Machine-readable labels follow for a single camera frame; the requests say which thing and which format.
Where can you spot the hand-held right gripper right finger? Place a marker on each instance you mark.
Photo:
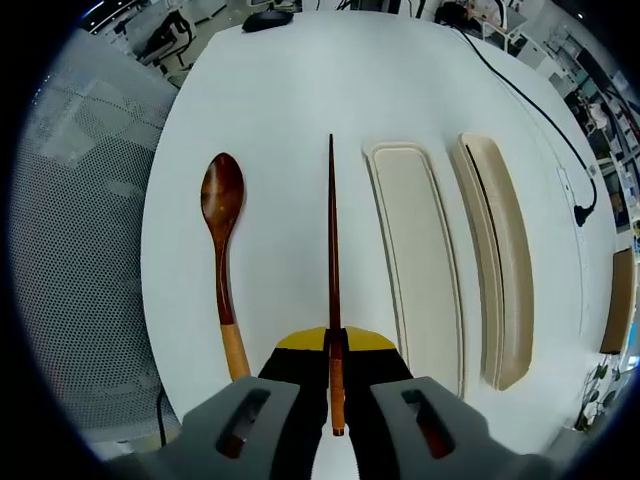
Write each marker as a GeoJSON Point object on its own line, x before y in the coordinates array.
{"type": "Point", "coordinates": [400, 425]}

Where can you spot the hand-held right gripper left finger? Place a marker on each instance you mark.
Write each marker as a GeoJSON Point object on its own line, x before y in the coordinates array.
{"type": "Point", "coordinates": [250, 425]}

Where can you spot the beige cutlery case lid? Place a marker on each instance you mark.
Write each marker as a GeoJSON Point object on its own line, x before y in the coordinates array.
{"type": "Point", "coordinates": [415, 250]}

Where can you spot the beige cutlery case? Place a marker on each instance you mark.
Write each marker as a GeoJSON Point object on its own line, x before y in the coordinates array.
{"type": "Point", "coordinates": [510, 275]}

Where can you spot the brown wooden chopstick utensil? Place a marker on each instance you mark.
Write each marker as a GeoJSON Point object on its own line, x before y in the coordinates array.
{"type": "Point", "coordinates": [333, 250]}
{"type": "Point", "coordinates": [487, 210]}

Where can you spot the brown wooden spoon utensil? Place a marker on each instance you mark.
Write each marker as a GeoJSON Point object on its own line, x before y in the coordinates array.
{"type": "Point", "coordinates": [222, 200]}

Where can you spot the large potted green plant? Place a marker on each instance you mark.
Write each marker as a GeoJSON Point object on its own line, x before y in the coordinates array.
{"type": "Point", "coordinates": [600, 395]}

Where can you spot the brown cardboard box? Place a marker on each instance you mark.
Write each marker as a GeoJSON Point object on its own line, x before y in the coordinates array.
{"type": "Point", "coordinates": [620, 300]}

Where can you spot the grey mesh office chair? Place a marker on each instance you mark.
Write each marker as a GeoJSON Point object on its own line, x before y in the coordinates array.
{"type": "Point", "coordinates": [85, 225]}

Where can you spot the white table socket cover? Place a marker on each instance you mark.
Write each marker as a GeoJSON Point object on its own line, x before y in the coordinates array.
{"type": "Point", "coordinates": [565, 180]}

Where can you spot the black office chair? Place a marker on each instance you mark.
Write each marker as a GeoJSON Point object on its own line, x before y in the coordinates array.
{"type": "Point", "coordinates": [167, 40]}

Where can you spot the black computer mouse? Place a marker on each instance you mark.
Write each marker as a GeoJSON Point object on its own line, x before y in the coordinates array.
{"type": "Point", "coordinates": [267, 21]}

